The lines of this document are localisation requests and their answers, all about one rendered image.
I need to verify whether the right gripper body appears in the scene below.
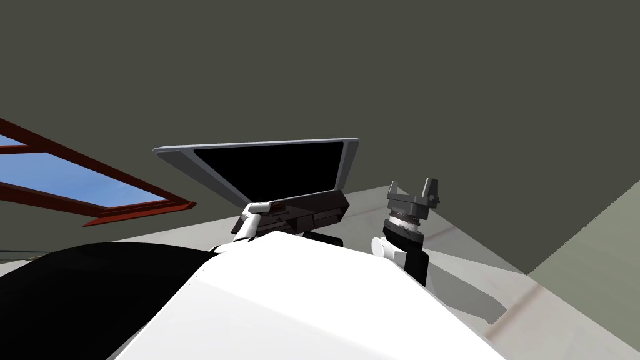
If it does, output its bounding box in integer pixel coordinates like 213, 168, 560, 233
386, 192, 441, 220

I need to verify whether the grey laptop with black screen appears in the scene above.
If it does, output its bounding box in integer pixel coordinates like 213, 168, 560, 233
152, 137, 360, 236

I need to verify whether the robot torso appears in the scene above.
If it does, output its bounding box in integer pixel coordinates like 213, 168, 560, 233
107, 230, 507, 360

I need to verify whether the red framed window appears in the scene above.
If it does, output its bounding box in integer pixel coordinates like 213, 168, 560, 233
0, 117, 198, 228

